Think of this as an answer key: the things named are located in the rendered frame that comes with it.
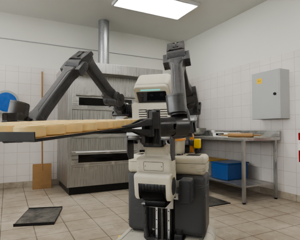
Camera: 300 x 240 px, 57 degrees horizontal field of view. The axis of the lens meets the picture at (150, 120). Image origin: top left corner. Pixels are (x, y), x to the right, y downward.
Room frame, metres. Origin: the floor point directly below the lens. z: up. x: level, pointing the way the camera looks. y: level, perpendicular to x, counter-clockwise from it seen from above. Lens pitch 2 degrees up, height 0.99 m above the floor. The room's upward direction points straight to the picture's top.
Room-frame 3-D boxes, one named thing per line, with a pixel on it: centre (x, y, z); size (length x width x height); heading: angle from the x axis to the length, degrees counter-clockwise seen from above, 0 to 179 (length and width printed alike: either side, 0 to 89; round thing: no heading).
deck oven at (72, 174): (4.86, 0.75, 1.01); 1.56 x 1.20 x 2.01; 117
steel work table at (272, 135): (4.68, -1.12, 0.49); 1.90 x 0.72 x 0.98; 27
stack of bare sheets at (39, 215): (3.19, 1.25, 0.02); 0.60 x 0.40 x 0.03; 10
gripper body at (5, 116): (0.96, 0.48, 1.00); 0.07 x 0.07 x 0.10; 27
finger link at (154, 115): (0.77, 0.03, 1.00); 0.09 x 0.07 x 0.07; 117
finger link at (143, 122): (0.77, 0.03, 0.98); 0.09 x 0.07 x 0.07; 117
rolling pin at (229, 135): (4.03, -1.32, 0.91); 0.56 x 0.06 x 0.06; 56
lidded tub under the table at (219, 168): (4.41, -1.26, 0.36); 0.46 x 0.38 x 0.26; 119
